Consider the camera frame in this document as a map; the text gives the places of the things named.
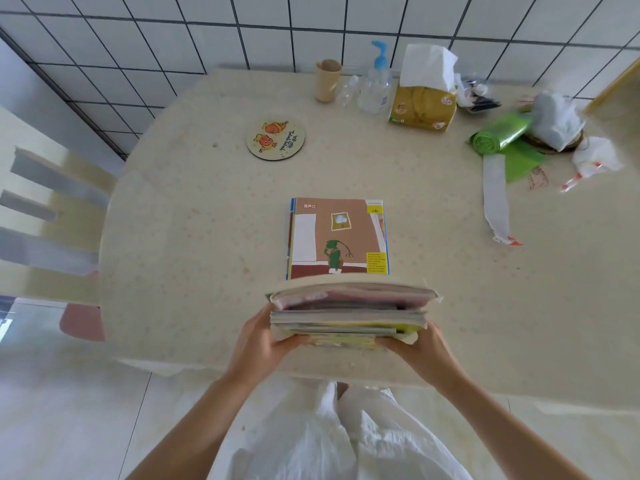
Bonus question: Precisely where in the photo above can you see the person's right hand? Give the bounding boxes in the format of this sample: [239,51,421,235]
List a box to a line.
[375,322,469,401]

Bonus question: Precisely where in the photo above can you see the person's left hand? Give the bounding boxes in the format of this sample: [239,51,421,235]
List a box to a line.
[227,304,313,391]

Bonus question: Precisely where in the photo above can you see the book stack with green cover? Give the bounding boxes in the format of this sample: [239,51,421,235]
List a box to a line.
[269,308,429,331]

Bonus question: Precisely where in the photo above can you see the red cover book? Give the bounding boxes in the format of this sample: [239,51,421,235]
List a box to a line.
[265,274,443,311]

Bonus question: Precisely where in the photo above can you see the person's left forearm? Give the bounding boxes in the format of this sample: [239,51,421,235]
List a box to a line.
[125,372,251,480]

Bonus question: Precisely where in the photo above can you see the person's right forearm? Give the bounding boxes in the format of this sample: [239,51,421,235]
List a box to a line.
[442,377,591,480]

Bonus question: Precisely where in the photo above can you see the person's white trousers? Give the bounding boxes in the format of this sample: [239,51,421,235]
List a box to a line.
[227,382,473,480]

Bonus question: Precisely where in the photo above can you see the beige speckled table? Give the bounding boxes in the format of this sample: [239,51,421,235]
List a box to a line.
[99,64,640,411]

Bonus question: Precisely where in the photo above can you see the round cartoon coaster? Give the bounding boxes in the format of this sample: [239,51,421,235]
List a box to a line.
[245,119,305,161]

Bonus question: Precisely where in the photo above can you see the white dining chair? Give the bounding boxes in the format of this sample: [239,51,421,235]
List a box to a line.
[0,144,119,343]

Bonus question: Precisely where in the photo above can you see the green bin bag roll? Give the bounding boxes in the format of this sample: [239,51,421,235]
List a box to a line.
[469,110,546,183]

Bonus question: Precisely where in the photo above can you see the brown woven basket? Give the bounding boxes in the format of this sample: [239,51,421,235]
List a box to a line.
[519,122,585,155]

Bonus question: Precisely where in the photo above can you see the yellow tissue pack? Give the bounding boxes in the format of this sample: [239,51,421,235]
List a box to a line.
[389,43,460,132]

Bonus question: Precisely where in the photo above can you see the tray of small items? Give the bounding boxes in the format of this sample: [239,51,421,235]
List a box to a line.
[455,74,503,115]

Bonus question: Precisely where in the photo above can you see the white red plastic bag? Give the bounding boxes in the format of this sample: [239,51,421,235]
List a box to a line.
[559,136,625,193]

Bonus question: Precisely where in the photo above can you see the small clear bottle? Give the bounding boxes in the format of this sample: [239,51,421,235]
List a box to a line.
[335,74,360,108]

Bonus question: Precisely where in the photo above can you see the clear blue pump bottle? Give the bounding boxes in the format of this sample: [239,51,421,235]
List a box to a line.
[357,40,393,115]

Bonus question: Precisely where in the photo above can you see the beige cup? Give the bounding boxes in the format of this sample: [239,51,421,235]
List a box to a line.
[315,58,343,103]

